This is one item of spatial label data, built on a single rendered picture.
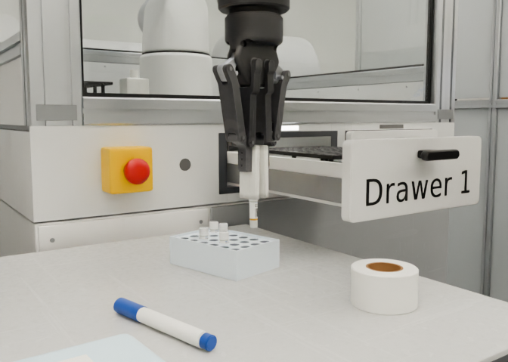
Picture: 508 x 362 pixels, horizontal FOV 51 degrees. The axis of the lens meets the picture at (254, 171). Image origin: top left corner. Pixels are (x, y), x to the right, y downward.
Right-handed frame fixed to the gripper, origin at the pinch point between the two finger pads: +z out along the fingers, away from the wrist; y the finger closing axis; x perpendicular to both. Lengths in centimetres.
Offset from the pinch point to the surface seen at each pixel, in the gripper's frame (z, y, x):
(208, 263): 11.3, 7.0, -1.6
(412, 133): -3, -65, -8
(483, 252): 59, -215, -38
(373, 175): 0.8, -11.9, 11.1
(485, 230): 48, -215, -37
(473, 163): 0.2, -34.0, 16.9
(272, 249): 9.9, 0.1, 3.2
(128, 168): 0.6, 4.8, -20.9
